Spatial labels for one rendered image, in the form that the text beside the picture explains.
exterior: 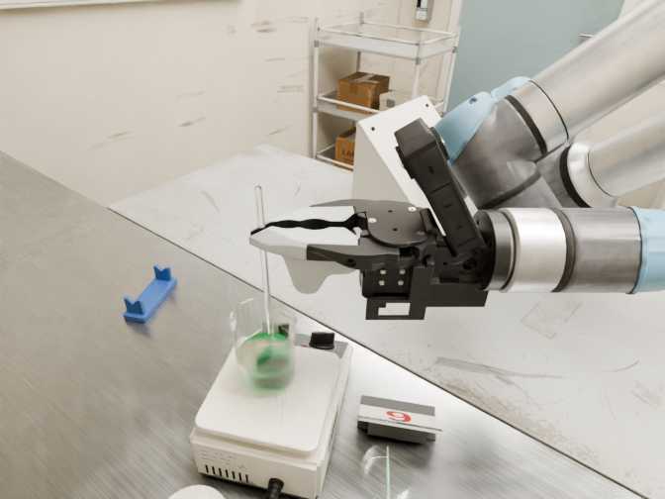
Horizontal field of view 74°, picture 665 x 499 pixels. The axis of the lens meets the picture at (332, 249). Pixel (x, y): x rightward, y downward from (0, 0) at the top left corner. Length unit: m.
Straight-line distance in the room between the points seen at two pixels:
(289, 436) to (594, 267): 0.30
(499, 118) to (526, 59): 2.73
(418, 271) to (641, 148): 0.42
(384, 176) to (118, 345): 0.50
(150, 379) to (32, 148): 1.32
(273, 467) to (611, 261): 0.34
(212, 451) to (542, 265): 0.34
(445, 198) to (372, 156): 0.47
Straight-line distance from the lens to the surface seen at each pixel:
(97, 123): 1.91
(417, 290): 0.37
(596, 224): 0.42
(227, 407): 0.46
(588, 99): 0.51
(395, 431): 0.53
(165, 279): 0.75
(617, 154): 0.72
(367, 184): 0.83
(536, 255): 0.39
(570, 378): 0.68
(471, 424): 0.58
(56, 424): 0.62
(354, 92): 2.65
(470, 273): 0.40
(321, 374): 0.48
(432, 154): 0.33
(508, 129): 0.49
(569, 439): 0.62
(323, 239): 0.35
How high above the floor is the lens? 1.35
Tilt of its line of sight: 34 degrees down
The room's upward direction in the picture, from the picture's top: 3 degrees clockwise
